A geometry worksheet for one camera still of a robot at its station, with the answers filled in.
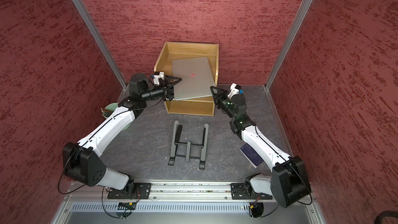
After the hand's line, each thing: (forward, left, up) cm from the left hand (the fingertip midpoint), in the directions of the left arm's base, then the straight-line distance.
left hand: (181, 86), depth 71 cm
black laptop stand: (-19, -3, -31) cm, 36 cm away
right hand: (+1, -13, -3) cm, 14 cm away
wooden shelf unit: (+12, -10, -32) cm, 36 cm away
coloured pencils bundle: (-1, +46, -22) cm, 51 cm away
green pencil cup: (+3, +44, -22) cm, 50 cm away
